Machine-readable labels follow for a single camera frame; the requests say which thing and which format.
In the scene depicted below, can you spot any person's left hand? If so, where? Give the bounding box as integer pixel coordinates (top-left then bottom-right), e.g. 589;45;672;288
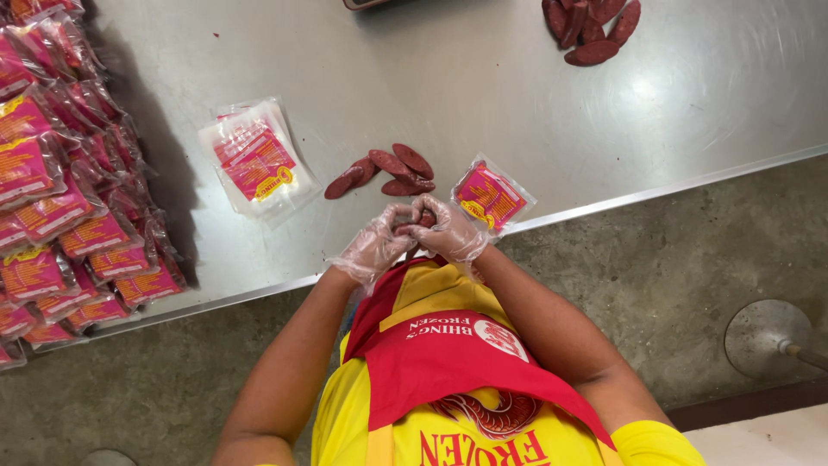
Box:
331;203;419;286

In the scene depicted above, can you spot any person's right hand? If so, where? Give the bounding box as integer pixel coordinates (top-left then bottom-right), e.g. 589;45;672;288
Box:
395;193;490;264

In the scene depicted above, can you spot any dark red sausage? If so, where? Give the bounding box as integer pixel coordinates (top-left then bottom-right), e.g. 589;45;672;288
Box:
323;166;365;201
380;178;437;198
351;157;383;189
392;143;436;181
395;210;438;238
368;149;419;183

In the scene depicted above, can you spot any pink labelled sausage packet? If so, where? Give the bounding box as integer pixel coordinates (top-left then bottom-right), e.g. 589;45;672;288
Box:
451;153;538;235

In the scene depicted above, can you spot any stack of empty labelled bags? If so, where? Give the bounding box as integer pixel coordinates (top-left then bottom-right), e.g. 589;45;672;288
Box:
198;96;323;229

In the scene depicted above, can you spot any red apron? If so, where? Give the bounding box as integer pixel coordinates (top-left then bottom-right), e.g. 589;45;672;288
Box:
342;254;617;466

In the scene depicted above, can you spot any yellow shirt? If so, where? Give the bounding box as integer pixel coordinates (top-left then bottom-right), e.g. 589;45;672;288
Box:
310;260;707;466

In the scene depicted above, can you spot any heap of dark red sausages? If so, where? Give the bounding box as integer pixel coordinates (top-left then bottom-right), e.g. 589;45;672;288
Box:
541;0;643;67

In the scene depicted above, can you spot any pile of filled pink packets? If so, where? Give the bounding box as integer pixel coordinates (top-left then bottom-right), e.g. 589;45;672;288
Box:
0;0;188;373

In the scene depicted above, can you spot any round metal foot plate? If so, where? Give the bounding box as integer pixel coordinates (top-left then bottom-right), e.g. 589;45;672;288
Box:
724;298;814;381
80;449;138;466

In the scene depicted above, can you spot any metal table leg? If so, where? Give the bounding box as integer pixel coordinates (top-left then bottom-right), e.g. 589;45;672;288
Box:
778;339;828;374

